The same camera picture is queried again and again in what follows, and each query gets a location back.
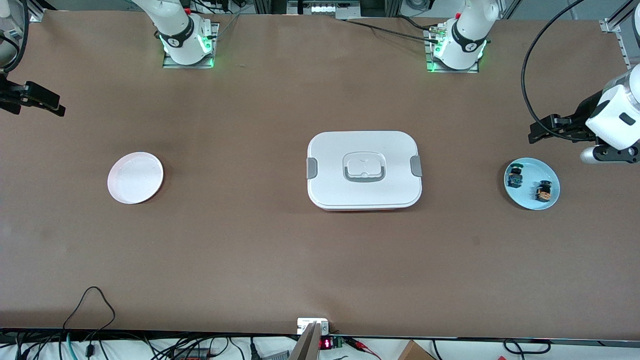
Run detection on light blue plate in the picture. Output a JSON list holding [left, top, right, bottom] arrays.
[[503, 157, 561, 211]]

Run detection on pale pink plate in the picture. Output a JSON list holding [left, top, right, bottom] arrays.
[[107, 151, 164, 205]]

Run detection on white lunch box grey clips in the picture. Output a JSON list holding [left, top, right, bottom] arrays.
[[306, 130, 423, 212]]

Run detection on brown cardboard box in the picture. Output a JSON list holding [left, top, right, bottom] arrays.
[[397, 340, 437, 360]]

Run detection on red clip leads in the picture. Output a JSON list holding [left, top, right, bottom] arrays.
[[344, 337, 382, 360]]

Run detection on small white box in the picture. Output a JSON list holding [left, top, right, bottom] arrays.
[[297, 318, 330, 335]]

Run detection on grey metal bar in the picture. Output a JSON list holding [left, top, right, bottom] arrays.
[[289, 321, 322, 360]]

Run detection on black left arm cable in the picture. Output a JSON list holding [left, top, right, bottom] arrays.
[[521, 0, 601, 142]]

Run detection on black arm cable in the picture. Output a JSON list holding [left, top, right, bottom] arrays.
[[0, 0, 29, 71], [521, 0, 601, 142]]

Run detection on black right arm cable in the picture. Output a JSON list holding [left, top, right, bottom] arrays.
[[0, 0, 29, 71]]

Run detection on aluminium frame rail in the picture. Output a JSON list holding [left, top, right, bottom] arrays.
[[599, 0, 640, 69], [20, 0, 57, 23]]

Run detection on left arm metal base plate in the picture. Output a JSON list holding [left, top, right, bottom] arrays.
[[425, 22, 480, 74]]

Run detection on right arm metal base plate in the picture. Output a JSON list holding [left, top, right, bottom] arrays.
[[162, 21, 220, 69]]

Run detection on black looped cable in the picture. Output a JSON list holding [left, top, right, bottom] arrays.
[[62, 286, 117, 357]]

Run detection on black cable across table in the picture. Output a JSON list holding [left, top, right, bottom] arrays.
[[344, 18, 442, 44]]

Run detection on thin grey cable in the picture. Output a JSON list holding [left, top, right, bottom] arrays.
[[215, 12, 242, 38]]

